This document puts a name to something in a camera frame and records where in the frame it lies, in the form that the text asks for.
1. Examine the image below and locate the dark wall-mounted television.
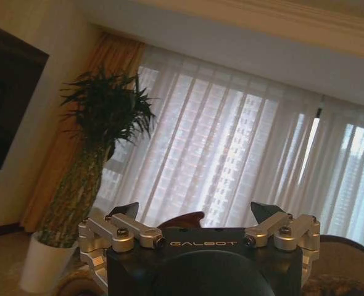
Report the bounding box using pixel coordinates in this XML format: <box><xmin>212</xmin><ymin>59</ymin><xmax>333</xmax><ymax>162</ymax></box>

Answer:
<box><xmin>0</xmin><ymin>20</ymin><xmax>50</xmax><ymax>170</ymax></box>

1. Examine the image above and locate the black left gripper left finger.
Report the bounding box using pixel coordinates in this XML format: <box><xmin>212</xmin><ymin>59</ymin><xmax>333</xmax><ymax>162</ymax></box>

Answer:
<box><xmin>78</xmin><ymin>202</ymin><xmax>165</xmax><ymax>281</ymax></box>

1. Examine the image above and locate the tall green potted plant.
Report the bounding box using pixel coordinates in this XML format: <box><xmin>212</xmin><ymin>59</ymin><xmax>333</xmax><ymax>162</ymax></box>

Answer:
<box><xmin>37</xmin><ymin>68</ymin><xmax>158</xmax><ymax>249</ymax></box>

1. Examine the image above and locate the white sheer curtain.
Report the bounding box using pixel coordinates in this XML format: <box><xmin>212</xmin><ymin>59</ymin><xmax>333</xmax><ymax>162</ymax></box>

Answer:
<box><xmin>91</xmin><ymin>46</ymin><xmax>364</xmax><ymax>247</ymax></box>

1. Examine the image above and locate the white plant pot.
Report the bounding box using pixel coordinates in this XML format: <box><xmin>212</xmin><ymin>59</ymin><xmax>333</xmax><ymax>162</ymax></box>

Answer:
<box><xmin>19</xmin><ymin>231</ymin><xmax>79</xmax><ymax>293</ymax></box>

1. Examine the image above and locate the yellow drape curtain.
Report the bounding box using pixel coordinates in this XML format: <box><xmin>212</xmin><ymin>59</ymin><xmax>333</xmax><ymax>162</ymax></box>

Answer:
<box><xmin>22</xmin><ymin>32</ymin><xmax>146</xmax><ymax>232</ymax></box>

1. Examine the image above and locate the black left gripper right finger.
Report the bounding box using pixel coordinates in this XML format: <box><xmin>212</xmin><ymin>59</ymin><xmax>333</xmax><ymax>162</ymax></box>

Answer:
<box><xmin>245</xmin><ymin>201</ymin><xmax>321</xmax><ymax>280</ymax></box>

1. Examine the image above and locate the brown carved wooden ornament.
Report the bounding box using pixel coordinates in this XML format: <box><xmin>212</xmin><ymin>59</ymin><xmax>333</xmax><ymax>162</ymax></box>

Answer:
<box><xmin>157</xmin><ymin>211</ymin><xmax>205</xmax><ymax>229</ymax></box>

